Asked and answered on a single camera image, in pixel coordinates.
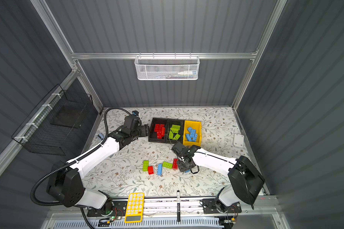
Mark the black marker pen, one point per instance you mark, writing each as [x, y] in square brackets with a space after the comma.
[178, 206]

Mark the black wire basket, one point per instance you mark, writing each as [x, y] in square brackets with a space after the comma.
[62, 127]

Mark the thin blue lego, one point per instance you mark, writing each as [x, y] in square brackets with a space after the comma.
[159, 170]

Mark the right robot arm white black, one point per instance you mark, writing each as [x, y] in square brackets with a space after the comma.
[245, 179]

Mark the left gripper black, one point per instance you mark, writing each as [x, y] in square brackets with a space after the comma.
[143, 130]

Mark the black bin left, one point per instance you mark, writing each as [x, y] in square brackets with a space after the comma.
[153, 135]

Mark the black bin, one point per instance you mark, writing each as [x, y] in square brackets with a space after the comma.
[171, 122]
[153, 135]

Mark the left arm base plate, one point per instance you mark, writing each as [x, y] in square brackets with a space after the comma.
[112, 208]

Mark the white tube in basket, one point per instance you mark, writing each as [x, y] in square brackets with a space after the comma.
[189, 73]

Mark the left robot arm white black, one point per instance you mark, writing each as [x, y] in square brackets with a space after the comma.
[65, 182]

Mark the floral table mat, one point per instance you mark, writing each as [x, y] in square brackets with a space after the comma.
[122, 174]

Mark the yellow bin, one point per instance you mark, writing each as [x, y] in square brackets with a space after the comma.
[194, 125]

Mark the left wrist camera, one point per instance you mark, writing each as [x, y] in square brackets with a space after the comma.
[133, 121]

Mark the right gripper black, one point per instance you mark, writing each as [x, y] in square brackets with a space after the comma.
[182, 160]

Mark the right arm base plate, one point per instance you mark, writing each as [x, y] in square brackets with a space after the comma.
[214, 206]

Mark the white wire basket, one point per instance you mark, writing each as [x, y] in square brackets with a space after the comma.
[164, 69]

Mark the yellow calculator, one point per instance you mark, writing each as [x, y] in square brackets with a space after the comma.
[134, 209]

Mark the black bin middle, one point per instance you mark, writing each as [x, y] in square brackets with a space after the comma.
[171, 122]

